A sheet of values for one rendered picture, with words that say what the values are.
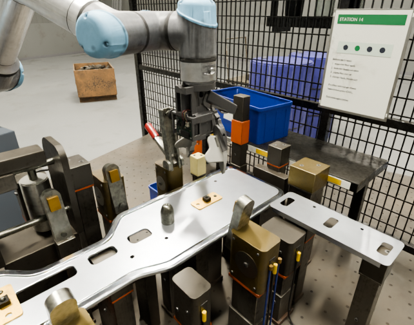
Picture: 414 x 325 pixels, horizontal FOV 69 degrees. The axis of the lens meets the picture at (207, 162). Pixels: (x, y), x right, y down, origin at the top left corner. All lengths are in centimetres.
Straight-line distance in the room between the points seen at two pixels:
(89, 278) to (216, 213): 32
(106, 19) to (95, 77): 521
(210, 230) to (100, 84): 521
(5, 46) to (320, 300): 116
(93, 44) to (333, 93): 80
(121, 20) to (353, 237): 64
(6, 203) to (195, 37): 87
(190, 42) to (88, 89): 522
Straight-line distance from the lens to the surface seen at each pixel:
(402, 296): 113
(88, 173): 79
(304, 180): 88
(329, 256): 116
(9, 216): 125
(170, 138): 85
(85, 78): 576
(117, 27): 57
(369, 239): 77
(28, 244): 83
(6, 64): 115
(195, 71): 63
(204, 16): 62
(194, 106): 65
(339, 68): 111
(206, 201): 79
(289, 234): 75
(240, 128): 104
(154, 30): 64
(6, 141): 117
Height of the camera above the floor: 145
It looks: 26 degrees down
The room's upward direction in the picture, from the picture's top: straight up
